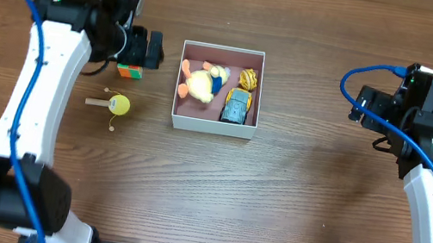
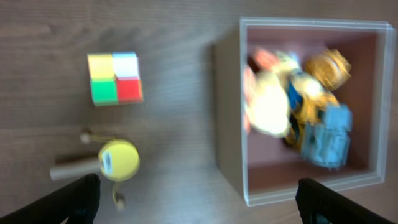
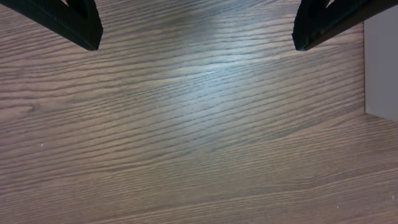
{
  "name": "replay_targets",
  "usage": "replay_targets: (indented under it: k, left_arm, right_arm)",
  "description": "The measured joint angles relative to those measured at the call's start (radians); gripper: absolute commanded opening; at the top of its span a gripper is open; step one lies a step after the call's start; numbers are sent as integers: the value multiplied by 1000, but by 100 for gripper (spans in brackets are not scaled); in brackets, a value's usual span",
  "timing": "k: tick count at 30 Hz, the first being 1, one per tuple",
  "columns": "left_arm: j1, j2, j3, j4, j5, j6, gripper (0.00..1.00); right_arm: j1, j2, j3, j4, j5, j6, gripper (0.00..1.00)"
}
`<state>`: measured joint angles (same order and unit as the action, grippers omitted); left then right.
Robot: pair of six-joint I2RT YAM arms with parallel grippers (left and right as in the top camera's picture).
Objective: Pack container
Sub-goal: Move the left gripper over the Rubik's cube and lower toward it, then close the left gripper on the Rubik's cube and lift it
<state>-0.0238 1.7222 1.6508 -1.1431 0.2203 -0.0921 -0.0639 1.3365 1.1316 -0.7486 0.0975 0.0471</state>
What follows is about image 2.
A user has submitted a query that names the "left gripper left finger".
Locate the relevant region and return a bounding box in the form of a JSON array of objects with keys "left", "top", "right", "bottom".
[{"left": 1, "top": 174, "right": 101, "bottom": 224}]

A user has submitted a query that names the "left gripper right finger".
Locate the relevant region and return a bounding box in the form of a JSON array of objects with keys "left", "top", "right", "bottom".
[{"left": 295, "top": 178, "right": 392, "bottom": 224}]

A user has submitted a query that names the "yellow rattle drum wooden handle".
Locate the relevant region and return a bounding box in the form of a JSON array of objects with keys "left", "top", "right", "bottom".
[{"left": 49, "top": 131, "right": 140, "bottom": 211}]

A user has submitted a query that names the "yellow grey toy truck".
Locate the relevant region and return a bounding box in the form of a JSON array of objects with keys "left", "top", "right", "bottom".
[{"left": 284, "top": 92, "right": 353, "bottom": 169}]

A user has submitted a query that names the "colourful puzzle cube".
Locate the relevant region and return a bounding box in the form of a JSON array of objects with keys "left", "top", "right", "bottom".
[{"left": 87, "top": 52, "right": 144, "bottom": 106}]

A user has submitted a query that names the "white plush duck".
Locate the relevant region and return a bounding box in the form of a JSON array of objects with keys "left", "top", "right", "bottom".
[{"left": 243, "top": 47, "right": 325, "bottom": 138}]

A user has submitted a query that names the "golden mooncake toy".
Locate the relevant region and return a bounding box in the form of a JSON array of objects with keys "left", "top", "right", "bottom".
[{"left": 303, "top": 49, "right": 351, "bottom": 91}]

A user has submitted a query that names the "white box maroon interior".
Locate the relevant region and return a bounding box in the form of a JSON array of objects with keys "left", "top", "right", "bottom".
[{"left": 214, "top": 17, "right": 396, "bottom": 206}]

